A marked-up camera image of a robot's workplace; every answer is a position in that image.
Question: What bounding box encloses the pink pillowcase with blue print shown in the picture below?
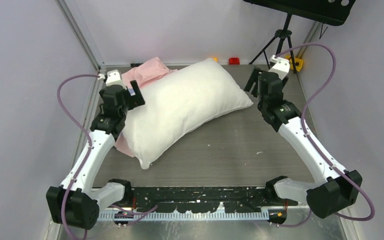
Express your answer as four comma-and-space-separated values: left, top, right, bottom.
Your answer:
115, 57, 177, 158

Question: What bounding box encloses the white pillow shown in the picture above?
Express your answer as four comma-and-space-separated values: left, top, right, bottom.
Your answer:
115, 58, 253, 170

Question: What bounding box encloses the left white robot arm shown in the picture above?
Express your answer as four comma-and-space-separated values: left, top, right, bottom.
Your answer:
46, 80, 145, 230

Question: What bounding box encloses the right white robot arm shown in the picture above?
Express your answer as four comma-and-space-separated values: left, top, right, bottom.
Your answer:
244, 67, 362, 219

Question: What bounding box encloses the red block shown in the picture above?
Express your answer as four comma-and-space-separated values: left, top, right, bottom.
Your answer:
228, 57, 240, 65

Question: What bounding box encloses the small black block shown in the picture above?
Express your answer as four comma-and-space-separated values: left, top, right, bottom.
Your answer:
130, 63, 142, 68

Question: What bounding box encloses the yellow block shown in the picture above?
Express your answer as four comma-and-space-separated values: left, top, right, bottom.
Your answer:
284, 55, 304, 72

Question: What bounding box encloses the black tripod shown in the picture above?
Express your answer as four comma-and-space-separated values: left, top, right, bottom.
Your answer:
248, 13, 292, 67

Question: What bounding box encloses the black overhead panel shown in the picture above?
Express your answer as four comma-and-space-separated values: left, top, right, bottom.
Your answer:
244, 0, 355, 26

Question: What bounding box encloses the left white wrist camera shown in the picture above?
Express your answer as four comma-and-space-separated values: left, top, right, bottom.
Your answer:
97, 69, 125, 88

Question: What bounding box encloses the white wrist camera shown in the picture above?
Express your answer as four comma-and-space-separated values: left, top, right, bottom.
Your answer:
97, 69, 125, 88
268, 55, 290, 80

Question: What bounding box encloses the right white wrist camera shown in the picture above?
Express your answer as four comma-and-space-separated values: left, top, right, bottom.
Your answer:
268, 55, 290, 80

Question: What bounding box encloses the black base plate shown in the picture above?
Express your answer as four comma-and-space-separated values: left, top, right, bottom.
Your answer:
133, 186, 292, 214

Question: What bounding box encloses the white slotted cable duct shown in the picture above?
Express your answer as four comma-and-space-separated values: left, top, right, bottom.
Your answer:
98, 209, 269, 222

